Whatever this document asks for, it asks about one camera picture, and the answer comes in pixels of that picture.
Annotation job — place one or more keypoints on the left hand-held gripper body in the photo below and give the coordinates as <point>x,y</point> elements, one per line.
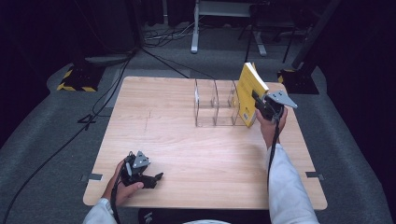
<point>134,169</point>

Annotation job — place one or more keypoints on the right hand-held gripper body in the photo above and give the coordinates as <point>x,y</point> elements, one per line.
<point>271,105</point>

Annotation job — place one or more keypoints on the yellow book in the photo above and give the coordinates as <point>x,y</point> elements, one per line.
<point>247,93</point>

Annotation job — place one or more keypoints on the clear acrylic book rack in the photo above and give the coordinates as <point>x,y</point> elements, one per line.
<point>211,105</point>

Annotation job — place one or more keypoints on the person's right hand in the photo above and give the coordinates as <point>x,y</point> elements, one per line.
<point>269,130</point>

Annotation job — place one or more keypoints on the person's left hand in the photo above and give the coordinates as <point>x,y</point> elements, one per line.
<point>122,194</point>

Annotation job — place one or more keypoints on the yellow black striped stand base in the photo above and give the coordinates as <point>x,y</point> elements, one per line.
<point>81,79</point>
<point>299,82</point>

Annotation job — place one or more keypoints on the black tape strip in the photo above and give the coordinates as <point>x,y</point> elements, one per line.
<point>94,177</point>
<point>314,175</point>

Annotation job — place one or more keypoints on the person's dark lap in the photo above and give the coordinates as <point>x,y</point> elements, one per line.
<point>202,216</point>

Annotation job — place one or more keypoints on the dark slanted metal pole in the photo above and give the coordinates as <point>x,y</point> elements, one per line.
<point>314,34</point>

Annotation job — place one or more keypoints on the white desk frame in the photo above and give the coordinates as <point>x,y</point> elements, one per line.
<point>214,9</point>

